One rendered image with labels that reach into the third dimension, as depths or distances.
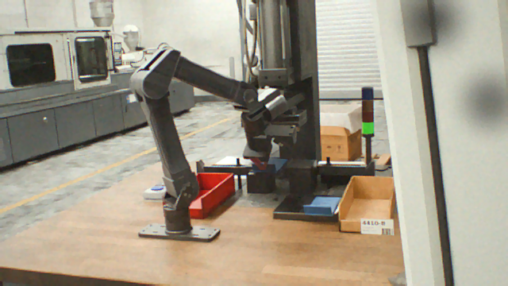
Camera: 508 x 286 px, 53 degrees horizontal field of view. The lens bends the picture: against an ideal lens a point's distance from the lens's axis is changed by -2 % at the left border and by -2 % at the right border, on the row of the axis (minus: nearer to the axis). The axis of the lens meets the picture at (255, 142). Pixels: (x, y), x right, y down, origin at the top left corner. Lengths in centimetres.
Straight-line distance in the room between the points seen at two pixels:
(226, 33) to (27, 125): 595
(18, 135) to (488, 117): 662
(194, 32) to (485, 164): 1173
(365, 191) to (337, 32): 943
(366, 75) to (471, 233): 1042
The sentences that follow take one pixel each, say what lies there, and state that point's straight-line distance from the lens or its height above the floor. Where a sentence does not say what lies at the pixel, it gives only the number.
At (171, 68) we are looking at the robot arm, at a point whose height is 131.
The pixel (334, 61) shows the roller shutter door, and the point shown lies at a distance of 1086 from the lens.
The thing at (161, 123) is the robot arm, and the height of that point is 119.
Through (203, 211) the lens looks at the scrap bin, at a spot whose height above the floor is 92.
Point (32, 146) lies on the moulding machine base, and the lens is 699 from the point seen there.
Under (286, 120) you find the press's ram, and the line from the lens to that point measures 150.
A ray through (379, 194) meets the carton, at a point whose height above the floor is 92.
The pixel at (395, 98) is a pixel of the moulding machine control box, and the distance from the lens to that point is 35.
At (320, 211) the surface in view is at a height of 93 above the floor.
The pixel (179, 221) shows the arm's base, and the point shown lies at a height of 94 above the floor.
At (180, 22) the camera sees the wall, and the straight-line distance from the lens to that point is 1219.
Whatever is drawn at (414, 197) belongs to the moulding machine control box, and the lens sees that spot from 36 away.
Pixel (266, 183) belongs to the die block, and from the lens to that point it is 156.
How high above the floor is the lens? 136
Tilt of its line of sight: 11 degrees down
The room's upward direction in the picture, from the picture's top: 4 degrees counter-clockwise
